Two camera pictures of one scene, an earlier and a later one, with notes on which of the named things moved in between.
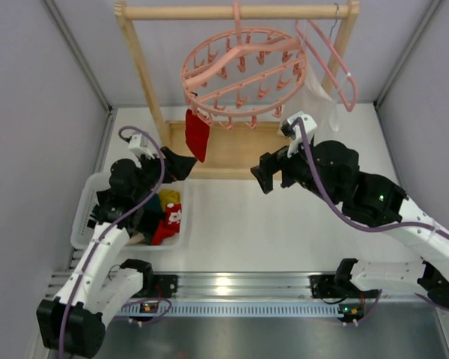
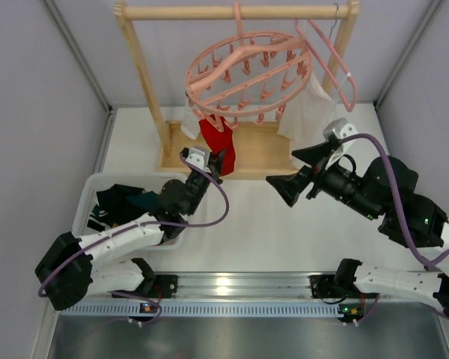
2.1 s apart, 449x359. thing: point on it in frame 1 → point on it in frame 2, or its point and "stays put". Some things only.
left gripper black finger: x=176 y=167 → x=215 y=160
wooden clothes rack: x=233 y=147 stays put
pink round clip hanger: x=239 y=74 stays put
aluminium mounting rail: x=227 y=286 stays put
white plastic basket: x=86 y=200 stays put
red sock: x=197 y=134 → x=221 y=143
